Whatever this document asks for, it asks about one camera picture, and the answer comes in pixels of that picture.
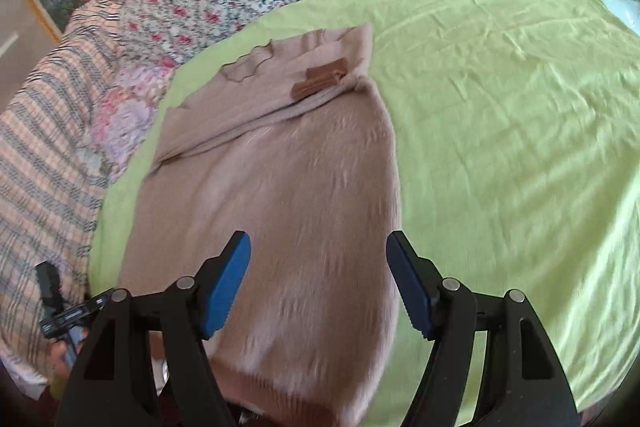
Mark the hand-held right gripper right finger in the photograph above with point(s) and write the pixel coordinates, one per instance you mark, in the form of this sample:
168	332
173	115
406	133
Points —
410	287

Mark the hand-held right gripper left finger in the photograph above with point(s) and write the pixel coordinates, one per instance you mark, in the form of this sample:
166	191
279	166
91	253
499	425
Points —
227	287

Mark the beige knit sweater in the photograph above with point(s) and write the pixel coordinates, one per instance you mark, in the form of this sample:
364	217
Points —
280	207

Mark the striped plaid blanket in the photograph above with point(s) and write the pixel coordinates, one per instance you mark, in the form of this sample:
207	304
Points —
40	157

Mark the light green bed sheet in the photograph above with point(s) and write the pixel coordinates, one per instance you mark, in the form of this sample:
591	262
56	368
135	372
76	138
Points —
500	132

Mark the lilac flower print pillow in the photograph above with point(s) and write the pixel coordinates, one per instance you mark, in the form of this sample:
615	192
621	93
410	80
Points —
125	117

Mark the light blue cloth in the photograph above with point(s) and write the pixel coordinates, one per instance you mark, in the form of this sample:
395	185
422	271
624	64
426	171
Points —
620	2

